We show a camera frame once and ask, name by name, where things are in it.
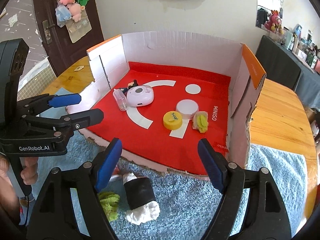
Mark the person's left hand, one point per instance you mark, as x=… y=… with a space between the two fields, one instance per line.
x=28 y=174

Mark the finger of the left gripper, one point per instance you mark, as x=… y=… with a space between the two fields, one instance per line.
x=38 y=104
x=77 y=121

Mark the orange cardboard box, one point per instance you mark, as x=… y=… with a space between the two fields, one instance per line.
x=222 y=76

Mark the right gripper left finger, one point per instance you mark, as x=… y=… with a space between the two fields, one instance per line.
x=53 y=216

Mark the pink plush toys on door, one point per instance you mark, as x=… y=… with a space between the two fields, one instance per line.
x=68 y=10

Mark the small tag on table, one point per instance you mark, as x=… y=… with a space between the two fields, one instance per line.
x=79 y=68

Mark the dark wooden door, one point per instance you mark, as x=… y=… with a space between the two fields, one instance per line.
x=67 y=42

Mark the clear plastic capsule case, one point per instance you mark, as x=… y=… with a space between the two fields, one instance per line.
x=120 y=99

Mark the green twisted yarn bundle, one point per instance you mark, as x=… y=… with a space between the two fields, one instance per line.
x=109 y=202

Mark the cluttered side table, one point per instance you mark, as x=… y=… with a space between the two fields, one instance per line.
x=282 y=67

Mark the light blue fluffy towel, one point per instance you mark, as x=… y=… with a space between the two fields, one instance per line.
x=187 y=204

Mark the white round lid container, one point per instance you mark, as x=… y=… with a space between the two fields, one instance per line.
x=187 y=108

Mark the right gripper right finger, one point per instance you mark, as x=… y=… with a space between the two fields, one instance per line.
x=266 y=216

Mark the small yellow-green plush toy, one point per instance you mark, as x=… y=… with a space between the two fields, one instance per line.
x=200 y=121

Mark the blonde girl figurine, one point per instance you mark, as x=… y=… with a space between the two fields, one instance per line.
x=116 y=175

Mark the pink mini printer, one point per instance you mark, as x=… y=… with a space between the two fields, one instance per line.
x=140 y=96

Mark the pink rabbit plush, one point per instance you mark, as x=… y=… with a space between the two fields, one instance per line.
x=274 y=23

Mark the black-haired boy figurine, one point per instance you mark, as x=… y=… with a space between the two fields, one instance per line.
x=129 y=86

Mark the black roll with white paper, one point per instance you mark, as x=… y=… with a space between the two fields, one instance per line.
x=141 y=199

